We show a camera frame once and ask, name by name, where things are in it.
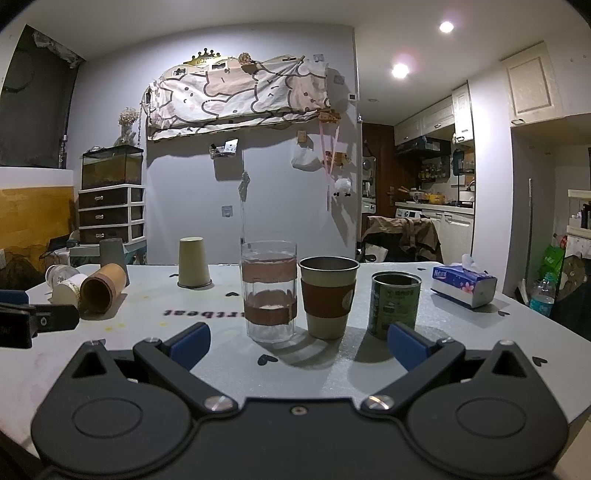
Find black curtain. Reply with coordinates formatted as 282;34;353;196
0;25;85;168

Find wooden board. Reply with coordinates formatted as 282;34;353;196
0;186;75;261

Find white wall cabinet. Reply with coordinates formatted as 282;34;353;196
501;41;591;129

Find brown cardboard cup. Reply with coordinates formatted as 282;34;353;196
79;263;129;315

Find dark drawer unit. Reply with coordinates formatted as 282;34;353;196
77;184;148;246

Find glass fish tank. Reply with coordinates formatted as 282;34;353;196
81;146;145;190

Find green tin can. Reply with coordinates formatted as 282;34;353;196
371;271;423;341

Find beige paper cup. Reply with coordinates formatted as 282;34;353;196
178;237;213;289

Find white plastic bag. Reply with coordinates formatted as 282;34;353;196
290;145;322;169

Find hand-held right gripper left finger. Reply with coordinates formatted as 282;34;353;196
61;322;239;421

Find gold crown decoration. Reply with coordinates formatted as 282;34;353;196
182;49;223;66

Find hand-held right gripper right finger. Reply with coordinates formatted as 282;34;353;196
362;322;542;419

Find clear plastic cup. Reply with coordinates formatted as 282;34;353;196
45;264;77;290

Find blue and white tissue box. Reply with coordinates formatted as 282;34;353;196
430;253;498;309

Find cup with brown sleeve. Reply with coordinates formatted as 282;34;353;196
298;257;360;340

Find chair with brown jacket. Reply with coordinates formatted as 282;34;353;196
361;215;444;265

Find vase with dried flowers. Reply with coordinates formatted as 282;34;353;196
117;106;140;148

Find plastic water bottle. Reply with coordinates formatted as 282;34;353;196
529;274;556;318

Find white kitchen cabinets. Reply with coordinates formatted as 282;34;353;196
393;82;475;145

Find range hood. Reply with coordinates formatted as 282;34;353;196
395;136;452;156

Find glass with brown bands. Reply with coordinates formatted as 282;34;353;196
240;240;299;344

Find green bag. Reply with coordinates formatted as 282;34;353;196
540;244;565;278

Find grey cup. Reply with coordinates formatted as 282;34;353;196
99;238;131;287

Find white paper cup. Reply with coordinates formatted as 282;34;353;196
50;273;89;308

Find printed blanket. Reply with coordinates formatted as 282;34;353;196
146;54;332;141

